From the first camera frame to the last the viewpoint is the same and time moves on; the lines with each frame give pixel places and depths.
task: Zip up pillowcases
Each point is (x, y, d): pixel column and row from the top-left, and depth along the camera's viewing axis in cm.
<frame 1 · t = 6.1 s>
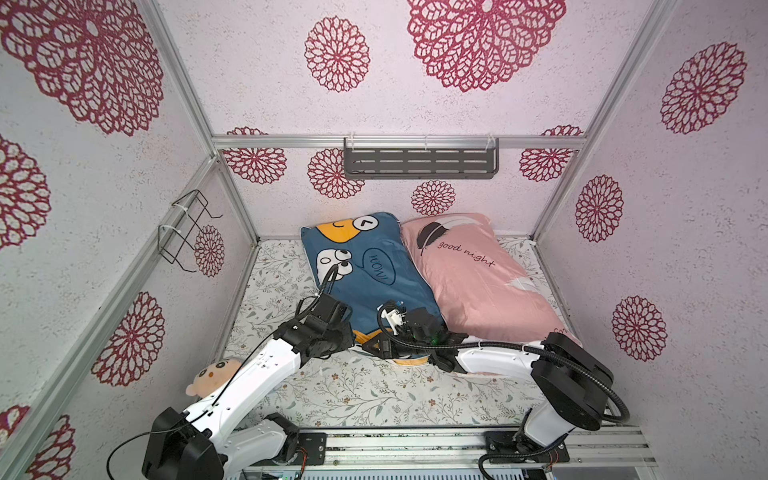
left hand: (349, 339, 81), fingers closed
right hand: (363, 345, 78), fingers open
blue cartoon pillow: (374, 266, 105), point 7 cm above the table
pink good night pillow: (479, 289, 90), point 14 cm above the table
floral bed sheet: (357, 388, 85), on the table
plush doll toy: (203, 372, 79), point 9 cm above the table

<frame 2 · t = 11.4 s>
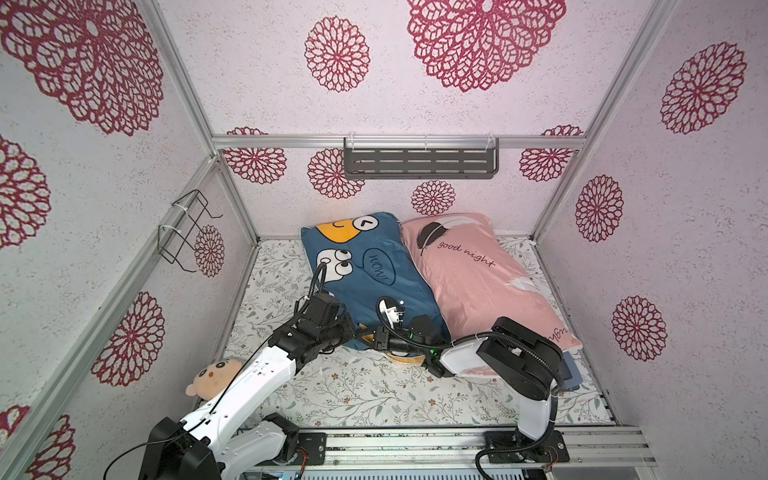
left hand: (357, 328, 81), fingers closed
right hand: (354, 336, 78), fingers open
the named things where they were.

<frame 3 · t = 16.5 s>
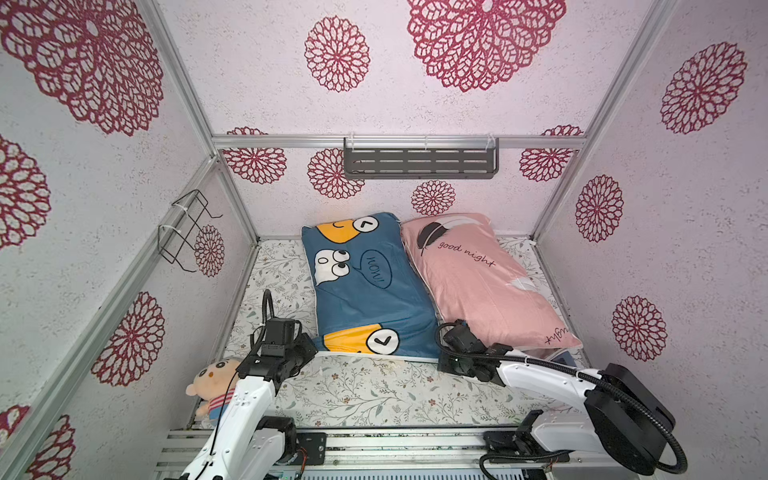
left hand: (315, 347, 84), fingers closed
right hand: (437, 358, 88), fingers closed
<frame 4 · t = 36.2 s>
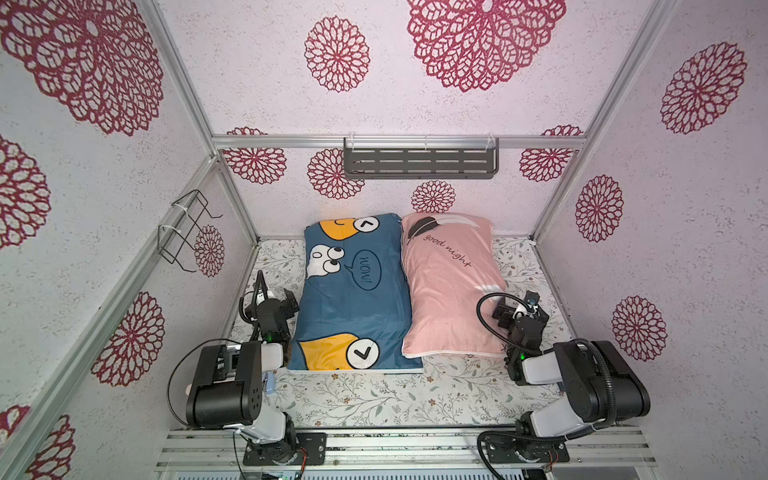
left hand: (273, 296, 93), fingers open
right hand: (522, 298, 89), fingers open
